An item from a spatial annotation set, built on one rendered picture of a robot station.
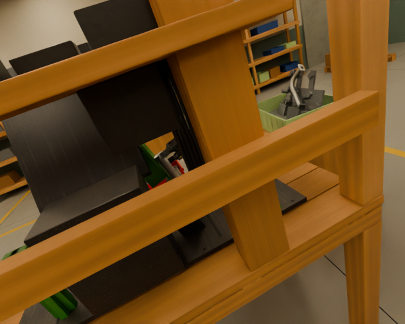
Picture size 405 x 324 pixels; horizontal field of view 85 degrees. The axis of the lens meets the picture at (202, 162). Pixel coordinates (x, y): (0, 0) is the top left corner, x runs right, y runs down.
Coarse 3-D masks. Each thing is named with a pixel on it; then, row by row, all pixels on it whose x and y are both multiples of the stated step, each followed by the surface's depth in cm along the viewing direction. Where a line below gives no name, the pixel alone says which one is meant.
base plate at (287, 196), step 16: (288, 192) 88; (288, 208) 81; (208, 224) 87; (224, 224) 84; (176, 240) 85; (192, 240) 82; (208, 240) 79; (224, 240) 77; (192, 256) 76; (80, 304) 74; (32, 320) 74; (48, 320) 72; (64, 320) 70; (80, 320) 68
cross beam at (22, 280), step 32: (352, 96) 54; (288, 128) 50; (320, 128) 50; (352, 128) 53; (224, 160) 47; (256, 160) 47; (288, 160) 50; (160, 192) 44; (192, 192) 44; (224, 192) 47; (96, 224) 41; (128, 224) 42; (160, 224) 44; (32, 256) 39; (64, 256) 40; (96, 256) 42; (0, 288) 38; (32, 288) 40; (64, 288) 42; (0, 320) 40
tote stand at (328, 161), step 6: (264, 132) 174; (330, 150) 149; (336, 150) 150; (318, 156) 150; (324, 156) 150; (330, 156) 151; (336, 156) 152; (312, 162) 151; (318, 162) 152; (324, 162) 152; (330, 162) 153; (336, 162) 154; (324, 168) 154; (330, 168) 155; (336, 168) 156; (336, 174) 158
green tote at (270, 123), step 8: (280, 96) 192; (328, 96) 151; (264, 104) 193; (272, 104) 194; (328, 104) 137; (264, 112) 165; (264, 120) 172; (272, 120) 157; (280, 120) 143; (288, 120) 136; (264, 128) 177; (272, 128) 161
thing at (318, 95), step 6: (312, 72) 144; (312, 78) 145; (312, 84) 145; (312, 90) 146; (318, 90) 141; (324, 90) 137; (312, 96) 147; (318, 96) 142; (306, 102) 153; (312, 102) 147; (318, 102) 142; (306, 108) 154
